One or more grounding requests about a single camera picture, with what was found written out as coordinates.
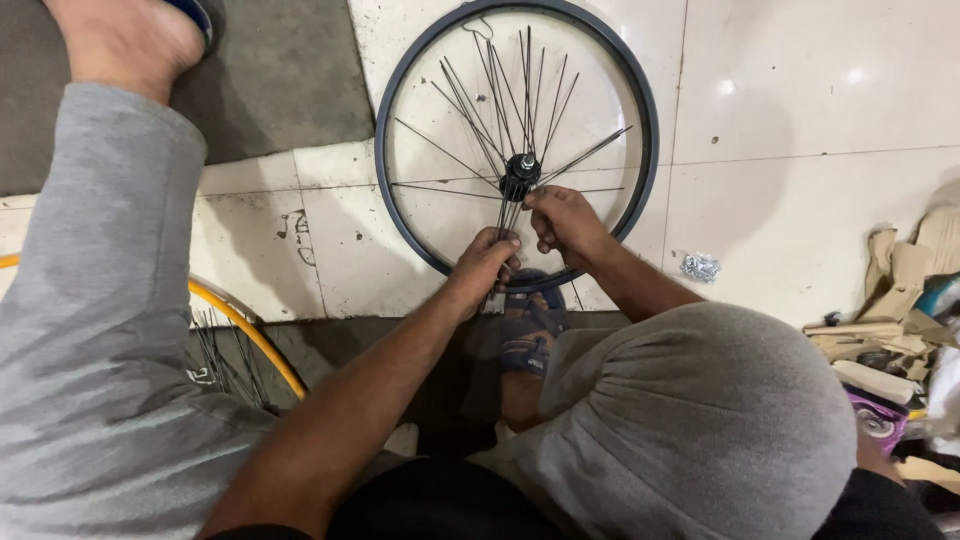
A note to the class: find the person's right hand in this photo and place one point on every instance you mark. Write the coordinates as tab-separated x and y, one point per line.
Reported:
574	225

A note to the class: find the person's left hand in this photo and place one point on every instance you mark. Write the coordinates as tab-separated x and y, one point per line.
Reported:
476	270

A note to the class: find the person's right fingers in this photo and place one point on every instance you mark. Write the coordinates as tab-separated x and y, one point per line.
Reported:
544	217

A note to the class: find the person's left fingers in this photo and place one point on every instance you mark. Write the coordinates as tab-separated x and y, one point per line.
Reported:
502	251

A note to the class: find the set of black wheel spokes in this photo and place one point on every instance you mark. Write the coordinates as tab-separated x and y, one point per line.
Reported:
491	105

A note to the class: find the black wheel hub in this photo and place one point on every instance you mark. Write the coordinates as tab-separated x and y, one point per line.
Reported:
519	176

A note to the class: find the blue sandal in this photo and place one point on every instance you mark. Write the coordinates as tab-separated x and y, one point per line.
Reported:
196	16
529	334

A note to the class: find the person's right foot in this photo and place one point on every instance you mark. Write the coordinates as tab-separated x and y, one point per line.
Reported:
521	397

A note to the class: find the person's foot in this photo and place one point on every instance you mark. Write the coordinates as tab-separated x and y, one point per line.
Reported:
521	397
124	41

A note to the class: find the clear bag of silver nipples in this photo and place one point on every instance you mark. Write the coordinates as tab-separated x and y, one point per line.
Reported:
700	267

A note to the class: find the black bicycle wheel rim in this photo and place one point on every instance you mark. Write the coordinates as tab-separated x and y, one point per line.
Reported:
390	97

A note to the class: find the person's right leg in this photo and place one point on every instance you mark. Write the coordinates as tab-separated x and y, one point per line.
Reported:
697	420

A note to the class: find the person's leg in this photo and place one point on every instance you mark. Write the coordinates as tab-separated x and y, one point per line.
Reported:
697	420
97	315

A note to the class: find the person's black shirt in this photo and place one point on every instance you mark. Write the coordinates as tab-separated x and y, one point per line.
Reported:
442	502

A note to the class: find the yellow bicycle wheel rim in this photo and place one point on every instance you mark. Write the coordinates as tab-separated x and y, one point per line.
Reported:
247	330

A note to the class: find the spokes of yellow wheel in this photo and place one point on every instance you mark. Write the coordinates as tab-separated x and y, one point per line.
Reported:
225	360

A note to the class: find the heap of cardboard and scraps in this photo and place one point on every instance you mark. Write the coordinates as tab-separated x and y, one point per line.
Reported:
892	330

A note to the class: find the person's left leg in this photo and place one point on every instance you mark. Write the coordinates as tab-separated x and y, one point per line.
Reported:
97	315

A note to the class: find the person's left foot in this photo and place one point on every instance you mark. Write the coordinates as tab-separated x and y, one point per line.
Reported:
124	41

